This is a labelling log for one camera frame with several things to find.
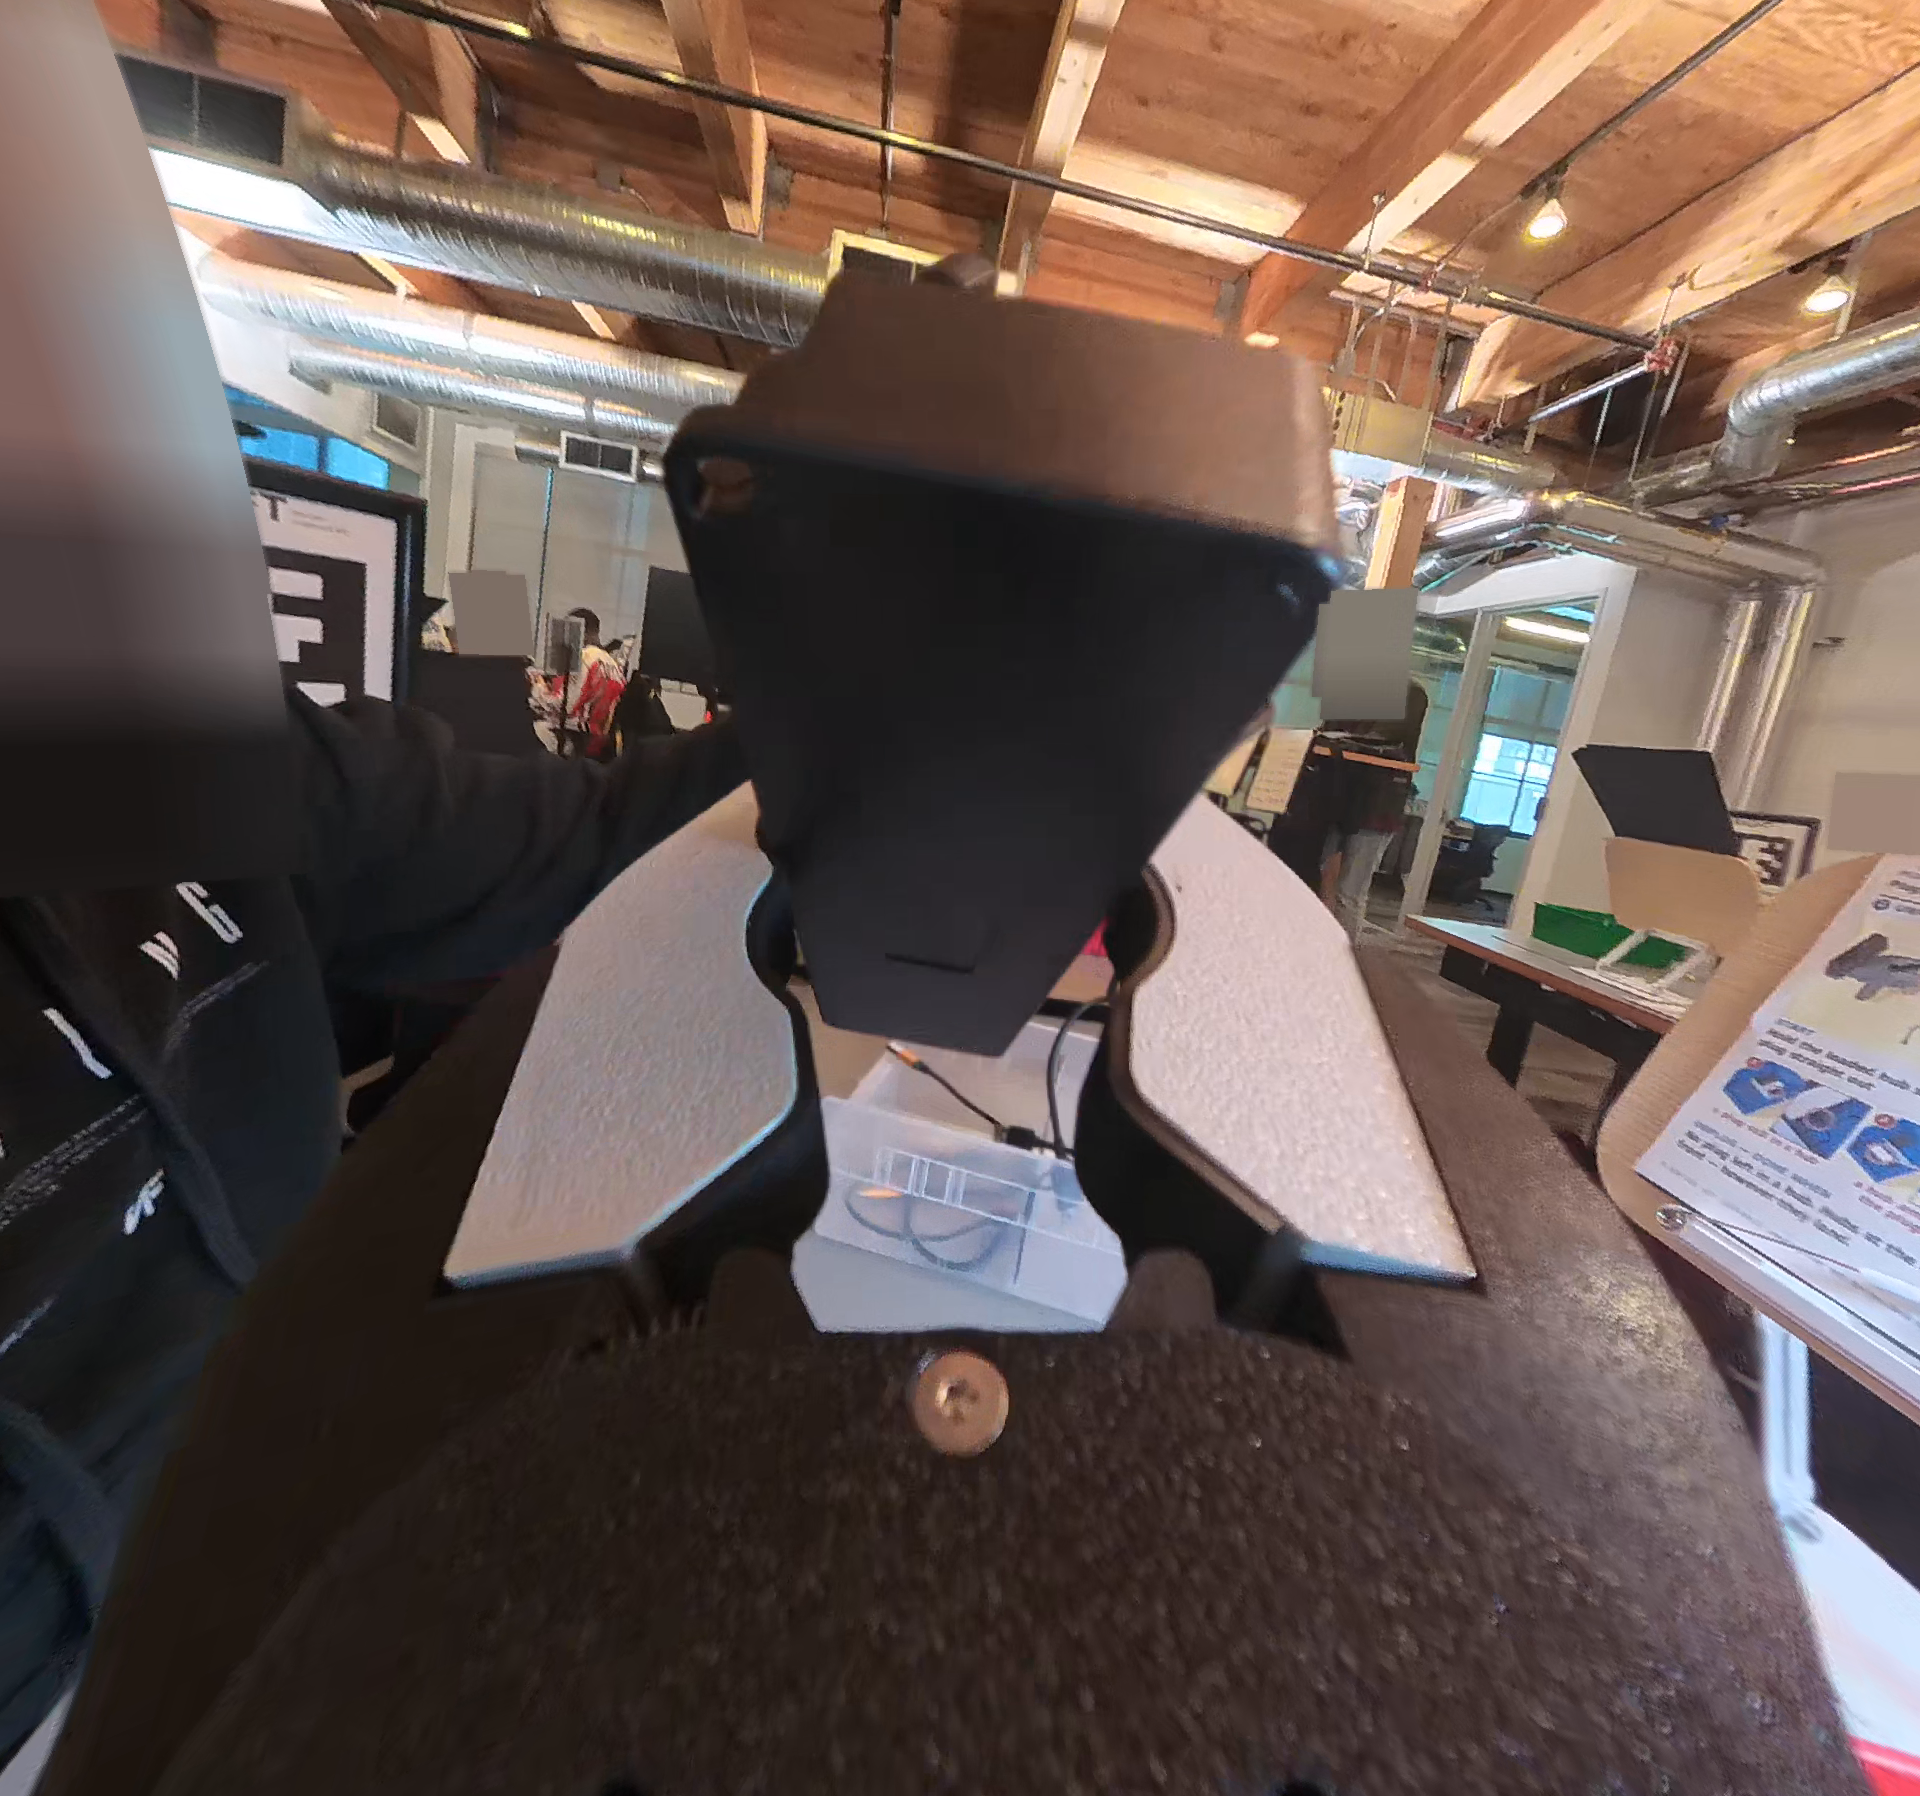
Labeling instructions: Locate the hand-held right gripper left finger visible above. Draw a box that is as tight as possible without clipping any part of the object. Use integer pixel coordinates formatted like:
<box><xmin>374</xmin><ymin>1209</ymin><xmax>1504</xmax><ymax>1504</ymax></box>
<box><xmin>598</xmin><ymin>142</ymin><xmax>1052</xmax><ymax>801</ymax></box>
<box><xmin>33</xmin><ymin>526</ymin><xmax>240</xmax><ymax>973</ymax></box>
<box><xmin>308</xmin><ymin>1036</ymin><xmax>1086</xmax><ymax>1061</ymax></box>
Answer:
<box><xmin>441</xmin><ymin>782</ymin><xmax>832</xmax><ymax>1289</ymax></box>

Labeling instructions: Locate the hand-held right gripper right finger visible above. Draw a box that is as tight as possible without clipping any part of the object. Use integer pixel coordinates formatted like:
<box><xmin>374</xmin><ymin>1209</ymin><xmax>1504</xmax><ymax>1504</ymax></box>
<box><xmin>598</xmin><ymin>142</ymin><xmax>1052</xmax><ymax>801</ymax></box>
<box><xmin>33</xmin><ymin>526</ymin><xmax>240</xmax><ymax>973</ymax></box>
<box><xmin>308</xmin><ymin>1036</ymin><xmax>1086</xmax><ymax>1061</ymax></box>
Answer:
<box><xmin>1071</xmin><ymin>795</ymin><xmax>1482</xmax><ymax>1323</ymax></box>

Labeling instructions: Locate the clear plastic bin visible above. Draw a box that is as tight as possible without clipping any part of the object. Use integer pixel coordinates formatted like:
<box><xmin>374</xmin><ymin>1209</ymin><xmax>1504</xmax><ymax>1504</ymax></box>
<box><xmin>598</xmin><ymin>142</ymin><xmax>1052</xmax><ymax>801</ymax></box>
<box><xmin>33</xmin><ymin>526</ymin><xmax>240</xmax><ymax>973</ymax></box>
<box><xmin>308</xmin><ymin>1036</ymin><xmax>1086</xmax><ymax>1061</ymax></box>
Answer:
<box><xmin>791</xmin><ymin>1017</ymin><xmax>1130</xmax><ymax>1334</ymax></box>

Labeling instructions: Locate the black box usb hub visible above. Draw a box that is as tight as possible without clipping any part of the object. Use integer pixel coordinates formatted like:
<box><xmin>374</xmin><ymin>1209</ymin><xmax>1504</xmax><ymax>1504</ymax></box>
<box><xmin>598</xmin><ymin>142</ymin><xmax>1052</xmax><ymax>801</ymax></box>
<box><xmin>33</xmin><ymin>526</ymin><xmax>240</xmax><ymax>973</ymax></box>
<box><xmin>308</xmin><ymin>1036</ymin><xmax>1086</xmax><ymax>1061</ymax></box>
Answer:
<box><xmin>659</xmin><ymin>268</ymin><xmax>1347</xmax><ymax>1059</ymax></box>

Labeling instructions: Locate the person's left forearm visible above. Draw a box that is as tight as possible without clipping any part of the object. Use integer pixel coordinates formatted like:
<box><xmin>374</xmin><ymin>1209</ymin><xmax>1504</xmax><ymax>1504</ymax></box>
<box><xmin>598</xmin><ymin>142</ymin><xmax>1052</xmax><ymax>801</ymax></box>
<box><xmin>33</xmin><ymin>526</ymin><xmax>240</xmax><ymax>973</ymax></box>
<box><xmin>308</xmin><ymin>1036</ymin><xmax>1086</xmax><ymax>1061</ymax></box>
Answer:
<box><xmin>283</xmin><ymin>692</ymin><xmax>752</xmax><ymax>996</ymax></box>

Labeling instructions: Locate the wooden table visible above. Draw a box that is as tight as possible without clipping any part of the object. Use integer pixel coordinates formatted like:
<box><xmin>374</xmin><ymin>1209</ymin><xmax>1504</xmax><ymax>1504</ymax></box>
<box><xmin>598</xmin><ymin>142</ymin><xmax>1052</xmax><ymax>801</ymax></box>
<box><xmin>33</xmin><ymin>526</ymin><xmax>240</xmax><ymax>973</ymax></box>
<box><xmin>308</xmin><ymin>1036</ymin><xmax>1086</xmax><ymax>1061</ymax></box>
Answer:
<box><xmin>1406</xmin><ymin>910</ymin><xmax>1694</xmax><ymax>1131</ymax></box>

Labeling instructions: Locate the black office chair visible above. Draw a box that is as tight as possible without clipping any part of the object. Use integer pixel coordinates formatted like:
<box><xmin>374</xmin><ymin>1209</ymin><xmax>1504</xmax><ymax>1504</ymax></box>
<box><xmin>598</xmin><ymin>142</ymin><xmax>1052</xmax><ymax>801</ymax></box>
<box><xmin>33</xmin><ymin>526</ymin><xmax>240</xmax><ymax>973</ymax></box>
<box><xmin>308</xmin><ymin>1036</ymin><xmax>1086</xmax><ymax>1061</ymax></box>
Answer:
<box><xmin>1427</xmin><ymin>820</ymin><xmax>1512</xmax><ymax>916</ymax></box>

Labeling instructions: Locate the green plastic bin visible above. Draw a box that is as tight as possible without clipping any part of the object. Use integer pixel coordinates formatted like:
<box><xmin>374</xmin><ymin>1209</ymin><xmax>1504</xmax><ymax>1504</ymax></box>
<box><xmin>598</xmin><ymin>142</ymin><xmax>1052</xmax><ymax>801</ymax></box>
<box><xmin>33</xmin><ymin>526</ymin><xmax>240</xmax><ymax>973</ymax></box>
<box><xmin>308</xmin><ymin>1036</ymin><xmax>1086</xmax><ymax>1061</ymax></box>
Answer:
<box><xmin>1529</xmin><ymin>902</ymin><xmax>1694</xmax><ymax>974</ymax></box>

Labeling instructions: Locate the glass window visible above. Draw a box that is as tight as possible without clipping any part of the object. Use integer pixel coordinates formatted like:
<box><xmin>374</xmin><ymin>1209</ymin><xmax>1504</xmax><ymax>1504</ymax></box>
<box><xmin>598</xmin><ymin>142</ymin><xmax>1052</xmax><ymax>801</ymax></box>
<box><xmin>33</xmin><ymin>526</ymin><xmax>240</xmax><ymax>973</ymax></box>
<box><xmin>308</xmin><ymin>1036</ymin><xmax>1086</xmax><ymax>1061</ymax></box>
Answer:
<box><xmin>1461</xmin><ymin>739</ymin><xmax>1562</xmax><ymax>838</ymax></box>

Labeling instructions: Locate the large black display screen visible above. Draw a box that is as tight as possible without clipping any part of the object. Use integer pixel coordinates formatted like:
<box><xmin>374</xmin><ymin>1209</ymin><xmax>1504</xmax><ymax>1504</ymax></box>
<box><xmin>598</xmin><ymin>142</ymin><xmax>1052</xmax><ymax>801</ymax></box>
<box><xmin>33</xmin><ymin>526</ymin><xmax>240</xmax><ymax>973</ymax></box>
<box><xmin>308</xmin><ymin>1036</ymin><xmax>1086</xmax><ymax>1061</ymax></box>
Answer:
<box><xmin>639</xmin><ymin>567</ymin><xmax>725</xmax><ymax>700</ymax></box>

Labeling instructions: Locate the clipboard stand with black sheet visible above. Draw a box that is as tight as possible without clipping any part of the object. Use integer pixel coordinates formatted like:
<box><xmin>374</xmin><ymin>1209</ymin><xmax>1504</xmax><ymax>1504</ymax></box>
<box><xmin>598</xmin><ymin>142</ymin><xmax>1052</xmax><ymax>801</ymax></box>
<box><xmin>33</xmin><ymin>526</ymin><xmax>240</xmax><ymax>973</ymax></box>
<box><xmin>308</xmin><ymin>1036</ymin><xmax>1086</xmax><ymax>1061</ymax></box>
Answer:
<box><xmin>1570</xmin><ymin>743</ymin><xmax>1767</xmax><ymax>962</ymax></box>

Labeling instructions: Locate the person's black hoodie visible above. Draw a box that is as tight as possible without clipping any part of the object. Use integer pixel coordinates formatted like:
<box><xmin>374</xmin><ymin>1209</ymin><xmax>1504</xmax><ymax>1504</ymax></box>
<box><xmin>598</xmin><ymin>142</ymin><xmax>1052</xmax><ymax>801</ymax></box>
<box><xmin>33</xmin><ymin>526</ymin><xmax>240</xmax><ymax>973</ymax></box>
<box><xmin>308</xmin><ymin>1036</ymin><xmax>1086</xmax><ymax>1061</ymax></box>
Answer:
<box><xmin>0</xmin><ymin>731</ymin><xmax>354</xmax><ymax>1738</ymax></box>

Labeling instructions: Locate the framed marker picture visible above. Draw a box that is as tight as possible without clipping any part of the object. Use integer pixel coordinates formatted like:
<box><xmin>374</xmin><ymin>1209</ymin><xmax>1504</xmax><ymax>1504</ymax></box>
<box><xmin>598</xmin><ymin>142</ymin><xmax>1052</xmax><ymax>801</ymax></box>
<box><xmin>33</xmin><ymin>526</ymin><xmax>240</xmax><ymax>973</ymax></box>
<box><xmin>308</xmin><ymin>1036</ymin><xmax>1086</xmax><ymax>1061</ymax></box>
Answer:
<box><xmin>1727</xmin><ymin>808</ymin><xmax>1824</xmax><ymax>902</ymax></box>

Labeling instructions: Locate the large framed marker poster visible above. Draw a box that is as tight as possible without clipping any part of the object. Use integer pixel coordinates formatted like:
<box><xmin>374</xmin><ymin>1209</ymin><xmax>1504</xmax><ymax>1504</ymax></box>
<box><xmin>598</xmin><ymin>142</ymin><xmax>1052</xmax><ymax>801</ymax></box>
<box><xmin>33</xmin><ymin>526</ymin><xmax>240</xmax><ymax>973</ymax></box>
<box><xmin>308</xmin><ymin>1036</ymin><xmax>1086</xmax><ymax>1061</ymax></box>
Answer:
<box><xmin>246</xmin><ymin>460</ymin><xmax>429</xmax><ymax>704</ymax></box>

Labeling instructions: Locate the silver ventilation duct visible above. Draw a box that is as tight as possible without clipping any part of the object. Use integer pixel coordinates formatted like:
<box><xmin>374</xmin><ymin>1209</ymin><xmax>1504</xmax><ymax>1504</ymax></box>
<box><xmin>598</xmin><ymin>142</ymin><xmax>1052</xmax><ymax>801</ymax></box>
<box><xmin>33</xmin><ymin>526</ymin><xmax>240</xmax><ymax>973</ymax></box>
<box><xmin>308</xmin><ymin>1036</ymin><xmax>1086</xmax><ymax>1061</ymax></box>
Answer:
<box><xmin>292</xmin><ymin>130</ymin><xmax>833</xmax><ymax>351</ymax></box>
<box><xmin>194</xmin><ymin>251</ymin><xmax>747</xmax><ymax>452</ymax></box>
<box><xmin>1409</xmin><ymin>311</ymin><xmax>1920</xmax><ymax>584</ymax></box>

